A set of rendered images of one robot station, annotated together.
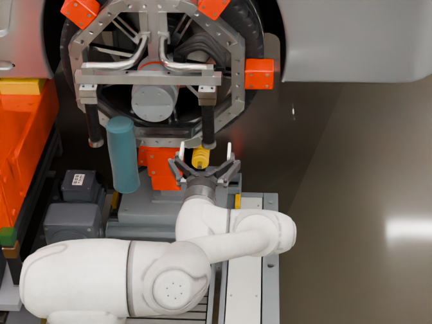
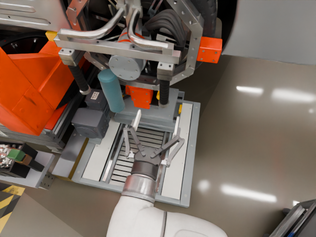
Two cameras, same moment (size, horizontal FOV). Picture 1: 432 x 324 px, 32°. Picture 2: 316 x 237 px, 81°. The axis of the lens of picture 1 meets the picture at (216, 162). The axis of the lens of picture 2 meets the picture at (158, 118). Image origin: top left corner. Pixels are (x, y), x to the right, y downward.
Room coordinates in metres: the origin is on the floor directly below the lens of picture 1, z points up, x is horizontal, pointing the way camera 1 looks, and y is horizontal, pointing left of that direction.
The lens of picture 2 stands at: (1.37, -0.02, 1.36)
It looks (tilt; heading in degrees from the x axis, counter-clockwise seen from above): 58 degrees down; 8
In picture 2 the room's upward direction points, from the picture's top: straight up
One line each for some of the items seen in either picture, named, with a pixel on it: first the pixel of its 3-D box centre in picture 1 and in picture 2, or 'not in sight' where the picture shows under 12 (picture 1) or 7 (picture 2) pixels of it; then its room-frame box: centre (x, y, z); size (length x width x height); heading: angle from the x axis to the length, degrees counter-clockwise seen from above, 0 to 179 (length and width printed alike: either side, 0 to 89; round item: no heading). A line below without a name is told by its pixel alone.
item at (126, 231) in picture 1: (176, 207); (150, 106); (2.24, 0.16, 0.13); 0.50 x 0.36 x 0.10; 86
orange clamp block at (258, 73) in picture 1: (258, 74); (209, 50); (2.05, -0.14, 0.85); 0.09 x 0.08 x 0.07; 86
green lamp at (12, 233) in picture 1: (8, 236); (16, 154); (1.56, 0.59, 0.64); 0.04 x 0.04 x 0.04; 86
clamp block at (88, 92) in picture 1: (90, 88); (72, 51); (1.87, 0.36, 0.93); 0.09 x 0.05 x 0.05; 176
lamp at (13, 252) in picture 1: (11, 249); (23, 159); (1.56, 0.59, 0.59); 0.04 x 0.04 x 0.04; 86
